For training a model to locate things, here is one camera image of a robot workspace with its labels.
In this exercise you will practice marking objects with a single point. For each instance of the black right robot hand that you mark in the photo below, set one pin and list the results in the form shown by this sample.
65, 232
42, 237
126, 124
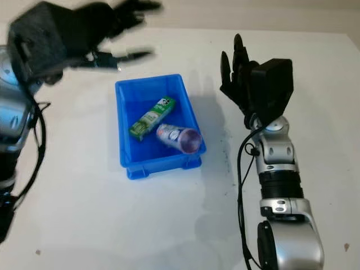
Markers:
239, 84

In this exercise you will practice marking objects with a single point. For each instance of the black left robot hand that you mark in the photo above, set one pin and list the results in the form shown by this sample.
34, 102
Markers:
84, 25

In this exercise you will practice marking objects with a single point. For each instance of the green toothpaste box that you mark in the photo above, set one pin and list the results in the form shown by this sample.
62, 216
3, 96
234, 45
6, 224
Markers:
152, 116

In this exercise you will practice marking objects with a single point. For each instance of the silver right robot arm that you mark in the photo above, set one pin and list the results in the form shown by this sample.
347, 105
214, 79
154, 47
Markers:
281, 177

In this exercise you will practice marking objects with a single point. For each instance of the blue plastic tray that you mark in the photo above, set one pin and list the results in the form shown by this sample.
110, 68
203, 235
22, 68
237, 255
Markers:
163, 164

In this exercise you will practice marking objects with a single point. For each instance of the small pink scrap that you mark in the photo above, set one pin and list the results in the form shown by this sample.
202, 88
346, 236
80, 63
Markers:
38, 251

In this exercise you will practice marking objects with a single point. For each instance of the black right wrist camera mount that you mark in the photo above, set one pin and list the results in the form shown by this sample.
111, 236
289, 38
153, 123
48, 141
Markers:
272, 90

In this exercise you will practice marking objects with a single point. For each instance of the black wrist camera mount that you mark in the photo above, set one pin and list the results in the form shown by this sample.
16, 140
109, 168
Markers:
272, 90
33, 42

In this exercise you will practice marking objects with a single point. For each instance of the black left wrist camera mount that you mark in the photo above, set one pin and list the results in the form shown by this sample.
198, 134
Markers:
33, 42

